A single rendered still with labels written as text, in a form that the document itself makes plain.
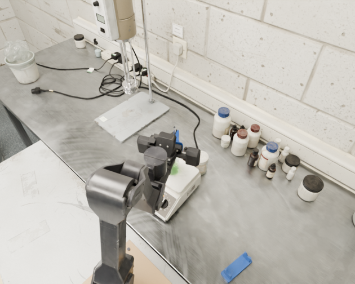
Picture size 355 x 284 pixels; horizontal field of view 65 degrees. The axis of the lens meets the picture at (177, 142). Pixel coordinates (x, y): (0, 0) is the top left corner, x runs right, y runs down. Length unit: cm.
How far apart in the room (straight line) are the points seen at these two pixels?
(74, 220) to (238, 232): 55
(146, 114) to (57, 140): 40
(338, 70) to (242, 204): 53
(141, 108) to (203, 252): 72
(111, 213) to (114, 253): 12
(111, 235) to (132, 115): 84
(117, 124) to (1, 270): 67
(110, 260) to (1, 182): 72
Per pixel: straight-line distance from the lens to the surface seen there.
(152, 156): 67
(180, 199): 96
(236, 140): 111
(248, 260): 93
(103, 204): 48
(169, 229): 97
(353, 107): 106
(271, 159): 109
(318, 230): 107
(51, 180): 117
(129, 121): 128
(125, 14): 104
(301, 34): 102
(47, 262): 100
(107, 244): 58
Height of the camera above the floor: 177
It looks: 47 degrees down
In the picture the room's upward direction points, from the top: straight up
